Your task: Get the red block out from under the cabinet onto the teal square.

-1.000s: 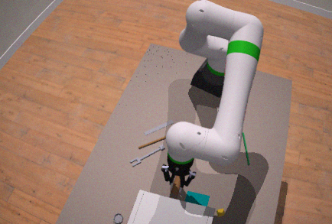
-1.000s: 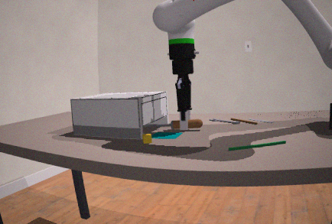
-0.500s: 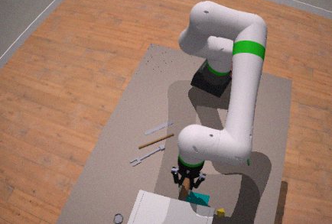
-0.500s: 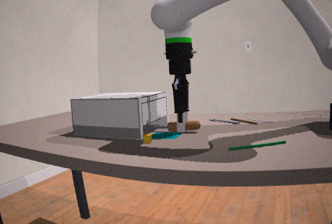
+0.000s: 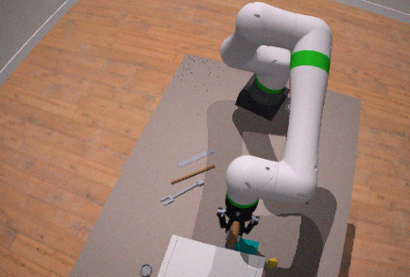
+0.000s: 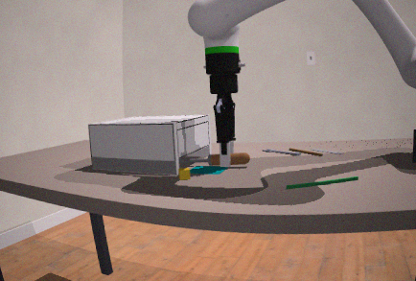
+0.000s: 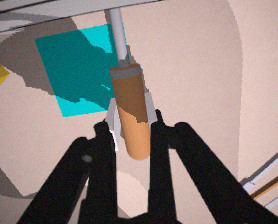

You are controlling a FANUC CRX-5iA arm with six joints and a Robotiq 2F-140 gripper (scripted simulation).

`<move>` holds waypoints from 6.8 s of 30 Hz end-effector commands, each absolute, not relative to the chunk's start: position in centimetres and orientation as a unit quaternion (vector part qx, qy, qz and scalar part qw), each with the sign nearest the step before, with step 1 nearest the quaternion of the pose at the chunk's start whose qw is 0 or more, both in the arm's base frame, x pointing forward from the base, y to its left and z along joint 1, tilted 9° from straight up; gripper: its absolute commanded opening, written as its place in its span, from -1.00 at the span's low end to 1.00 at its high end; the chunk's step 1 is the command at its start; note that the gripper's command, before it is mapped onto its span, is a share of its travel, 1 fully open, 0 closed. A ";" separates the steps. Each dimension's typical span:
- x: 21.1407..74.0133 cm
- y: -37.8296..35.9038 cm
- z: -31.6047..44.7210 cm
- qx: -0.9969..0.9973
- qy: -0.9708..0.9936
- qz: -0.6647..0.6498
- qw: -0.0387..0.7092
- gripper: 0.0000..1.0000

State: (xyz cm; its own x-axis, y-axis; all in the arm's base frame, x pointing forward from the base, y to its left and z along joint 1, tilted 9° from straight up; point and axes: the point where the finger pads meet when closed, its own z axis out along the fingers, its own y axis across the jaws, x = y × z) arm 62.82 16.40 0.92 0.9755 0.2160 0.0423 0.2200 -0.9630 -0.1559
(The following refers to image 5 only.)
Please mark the tool with orange wooden handle and grey metal rod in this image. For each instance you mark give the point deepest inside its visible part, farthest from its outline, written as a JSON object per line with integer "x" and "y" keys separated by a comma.
{"x": 231, "y": 242}

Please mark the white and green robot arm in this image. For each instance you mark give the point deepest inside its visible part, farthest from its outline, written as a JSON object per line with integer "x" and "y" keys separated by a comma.
{"x": 291, "y": 45}

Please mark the small yellow block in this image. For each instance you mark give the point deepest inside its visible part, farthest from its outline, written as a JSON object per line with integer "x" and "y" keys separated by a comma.
{"x": 272, "y": 262}

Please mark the teal flat square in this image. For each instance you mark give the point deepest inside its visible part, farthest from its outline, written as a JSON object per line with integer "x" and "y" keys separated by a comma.
{"x": 246, "y": 246}

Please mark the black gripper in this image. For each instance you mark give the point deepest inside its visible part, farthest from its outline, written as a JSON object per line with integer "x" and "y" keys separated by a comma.
{"x": 222, "y": 220}

